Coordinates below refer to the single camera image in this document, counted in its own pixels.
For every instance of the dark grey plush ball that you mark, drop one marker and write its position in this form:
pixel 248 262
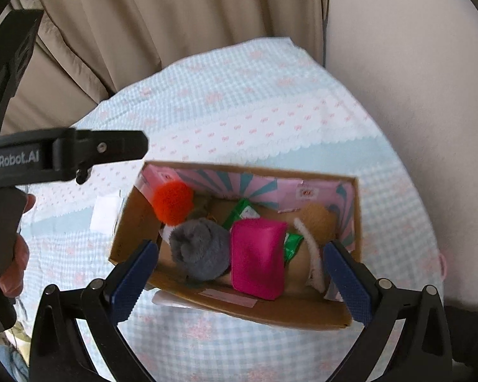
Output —
pixel 201 250

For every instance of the cardboard box with pink lining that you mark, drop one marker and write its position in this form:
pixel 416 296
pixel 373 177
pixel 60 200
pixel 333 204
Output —
pixel 223 298

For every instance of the pink fabric pouch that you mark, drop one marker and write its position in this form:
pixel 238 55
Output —
pixel 255 258

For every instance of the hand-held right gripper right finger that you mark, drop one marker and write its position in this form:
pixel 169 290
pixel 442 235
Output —
pixel 348 282

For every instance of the brown plush toy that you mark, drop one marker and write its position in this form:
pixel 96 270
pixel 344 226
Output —
pixel 320 219

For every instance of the light blue checked bed sheet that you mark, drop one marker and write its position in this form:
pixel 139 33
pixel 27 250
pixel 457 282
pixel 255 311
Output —
pixel 243 107

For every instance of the person's left hand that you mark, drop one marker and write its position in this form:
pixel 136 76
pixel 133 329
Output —
pixel 18 270

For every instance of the small olive plush piece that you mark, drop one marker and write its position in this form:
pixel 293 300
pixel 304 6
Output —
pixel 202 209

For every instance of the beige curtain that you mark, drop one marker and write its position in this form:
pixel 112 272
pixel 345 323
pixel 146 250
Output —
pixel 183 8

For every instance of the white paper sheet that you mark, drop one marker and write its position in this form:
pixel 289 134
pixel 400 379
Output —
pixel 105 215

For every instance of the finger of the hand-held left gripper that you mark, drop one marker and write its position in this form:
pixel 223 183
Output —
pixel 115 145

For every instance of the green snack packet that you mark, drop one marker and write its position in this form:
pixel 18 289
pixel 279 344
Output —
pixel 243 209

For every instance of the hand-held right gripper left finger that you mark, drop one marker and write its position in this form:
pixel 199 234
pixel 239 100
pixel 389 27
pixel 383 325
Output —
pixel 133 282

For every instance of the orange pom-pom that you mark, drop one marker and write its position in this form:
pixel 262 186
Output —
pixel 173 203

